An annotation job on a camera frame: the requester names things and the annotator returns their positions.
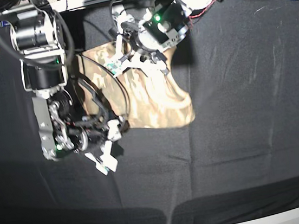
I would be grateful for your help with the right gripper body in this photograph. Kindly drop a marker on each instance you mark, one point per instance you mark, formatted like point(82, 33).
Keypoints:
point(91, 135)

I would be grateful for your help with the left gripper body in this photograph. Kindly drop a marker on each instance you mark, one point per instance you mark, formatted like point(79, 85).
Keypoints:
point(135, 46)

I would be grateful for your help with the camouflage t-shirt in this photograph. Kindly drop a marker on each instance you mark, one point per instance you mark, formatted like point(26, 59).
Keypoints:
point(150, 100)

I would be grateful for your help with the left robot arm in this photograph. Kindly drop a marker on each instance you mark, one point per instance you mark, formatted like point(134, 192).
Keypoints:
point(168, 22)

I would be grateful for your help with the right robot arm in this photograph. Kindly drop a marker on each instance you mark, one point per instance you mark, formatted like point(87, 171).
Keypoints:
point(71, 116)

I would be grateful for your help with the black table cloth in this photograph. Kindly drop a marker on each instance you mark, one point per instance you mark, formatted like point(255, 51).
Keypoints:
point(238, 161)

